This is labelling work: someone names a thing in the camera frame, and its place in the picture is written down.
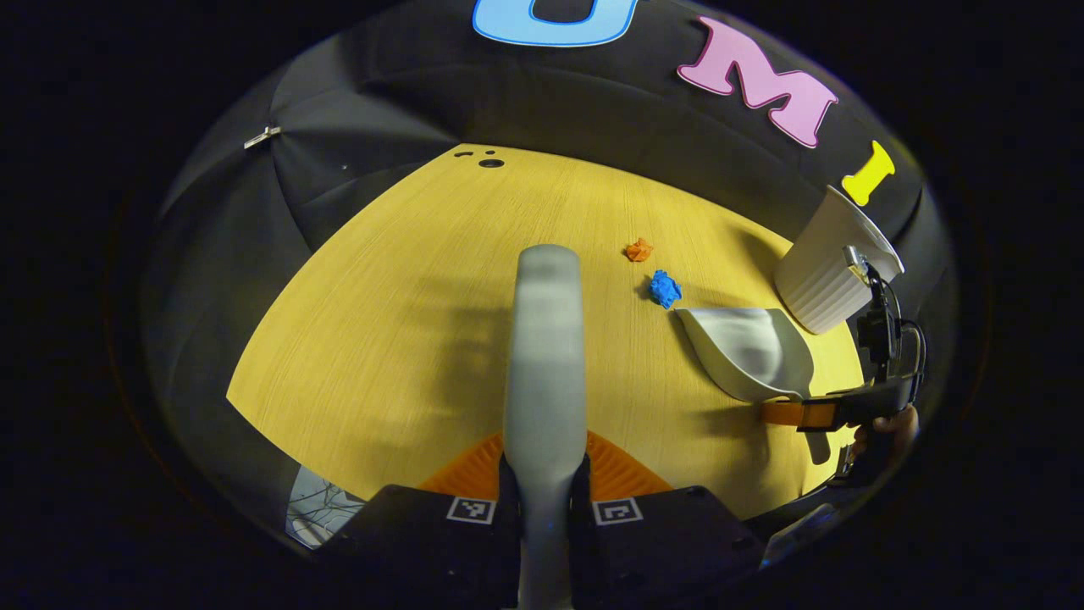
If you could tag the small white broom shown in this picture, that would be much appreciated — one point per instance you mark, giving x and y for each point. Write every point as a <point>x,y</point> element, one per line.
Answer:
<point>546,356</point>

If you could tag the orange paper scrap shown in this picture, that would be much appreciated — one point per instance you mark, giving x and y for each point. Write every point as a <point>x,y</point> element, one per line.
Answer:
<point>639,250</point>

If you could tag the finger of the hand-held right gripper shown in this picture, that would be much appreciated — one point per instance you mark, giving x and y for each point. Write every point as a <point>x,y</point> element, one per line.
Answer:
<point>800,413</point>

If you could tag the white dustpan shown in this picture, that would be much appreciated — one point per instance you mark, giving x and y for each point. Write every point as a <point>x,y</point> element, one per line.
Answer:
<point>754,352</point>

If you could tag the white ribbed garbage bin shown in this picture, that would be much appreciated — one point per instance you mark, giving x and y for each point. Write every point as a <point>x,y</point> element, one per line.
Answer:
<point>817,280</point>

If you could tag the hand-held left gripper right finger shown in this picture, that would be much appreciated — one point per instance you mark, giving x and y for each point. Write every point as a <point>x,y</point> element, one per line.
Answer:
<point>652,551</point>

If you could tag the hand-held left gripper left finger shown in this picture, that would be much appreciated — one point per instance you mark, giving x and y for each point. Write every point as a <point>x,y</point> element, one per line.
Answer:
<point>440,551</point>

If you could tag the blue paper scrap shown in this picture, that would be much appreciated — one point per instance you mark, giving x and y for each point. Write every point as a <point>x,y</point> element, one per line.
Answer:
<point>666,290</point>

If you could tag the silver metal clip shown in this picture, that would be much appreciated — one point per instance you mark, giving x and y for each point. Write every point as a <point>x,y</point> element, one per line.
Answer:
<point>262,136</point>

